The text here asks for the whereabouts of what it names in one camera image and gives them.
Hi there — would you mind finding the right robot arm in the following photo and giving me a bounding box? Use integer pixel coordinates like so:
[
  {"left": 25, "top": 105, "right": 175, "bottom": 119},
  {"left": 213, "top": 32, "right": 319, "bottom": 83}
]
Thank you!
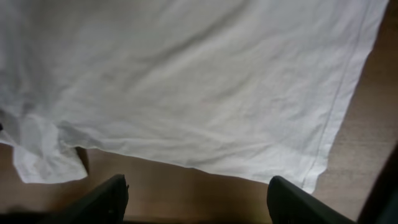
[{"left": 41, "top": 149, "right": 397, "bottom": 224}]

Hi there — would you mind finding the white t-shirt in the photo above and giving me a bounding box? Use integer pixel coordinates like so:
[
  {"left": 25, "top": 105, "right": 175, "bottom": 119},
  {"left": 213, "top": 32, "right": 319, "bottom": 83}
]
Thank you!
[{"left": 1, "top": 0, "right": 387, "bottom": 193}]

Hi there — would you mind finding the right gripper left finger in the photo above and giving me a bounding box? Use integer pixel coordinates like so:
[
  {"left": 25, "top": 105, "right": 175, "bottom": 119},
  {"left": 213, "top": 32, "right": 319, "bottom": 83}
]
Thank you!
[{"left": 39, "top": 174, "right": 129, "bottom": 224}]

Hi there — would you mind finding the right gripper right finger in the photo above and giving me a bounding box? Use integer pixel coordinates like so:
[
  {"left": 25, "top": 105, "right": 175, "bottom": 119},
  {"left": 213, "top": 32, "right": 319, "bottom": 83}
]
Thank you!
[{"left": 267, "top": 176, "right": 354, "bottom": 224}]

